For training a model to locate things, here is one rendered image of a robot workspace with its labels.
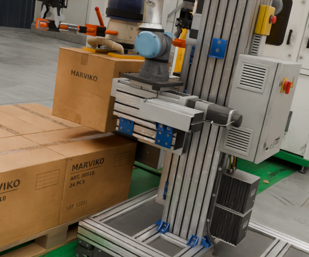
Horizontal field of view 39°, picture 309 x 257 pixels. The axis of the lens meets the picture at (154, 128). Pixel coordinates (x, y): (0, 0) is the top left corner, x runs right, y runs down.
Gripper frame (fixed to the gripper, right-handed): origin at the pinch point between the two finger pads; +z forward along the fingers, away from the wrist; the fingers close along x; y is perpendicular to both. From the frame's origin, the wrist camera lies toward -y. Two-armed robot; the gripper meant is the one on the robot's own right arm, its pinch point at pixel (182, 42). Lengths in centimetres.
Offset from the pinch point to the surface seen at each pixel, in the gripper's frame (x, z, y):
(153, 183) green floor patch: -29, 120, -51
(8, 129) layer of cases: -64, 66, 75
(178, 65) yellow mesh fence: -60, 28, -113
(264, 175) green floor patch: 29, 120, -171
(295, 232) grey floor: 86, 120, -65
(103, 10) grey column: -117, -9, -64
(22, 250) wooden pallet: -20, 118, 96
